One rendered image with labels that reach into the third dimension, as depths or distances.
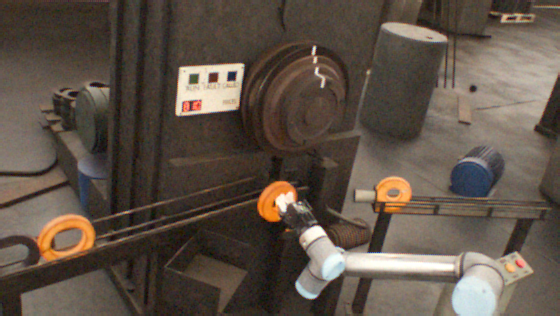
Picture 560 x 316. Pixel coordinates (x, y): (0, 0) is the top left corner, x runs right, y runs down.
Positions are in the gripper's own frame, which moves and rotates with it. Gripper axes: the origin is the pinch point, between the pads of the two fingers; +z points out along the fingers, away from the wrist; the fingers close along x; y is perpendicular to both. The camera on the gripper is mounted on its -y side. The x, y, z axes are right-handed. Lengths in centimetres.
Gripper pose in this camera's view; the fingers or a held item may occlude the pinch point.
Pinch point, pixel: (278, 197)
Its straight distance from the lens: 209.4
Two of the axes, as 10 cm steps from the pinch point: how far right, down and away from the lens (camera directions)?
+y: 3.0, -7.2, -6.3
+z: -5.0, -6.8, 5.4
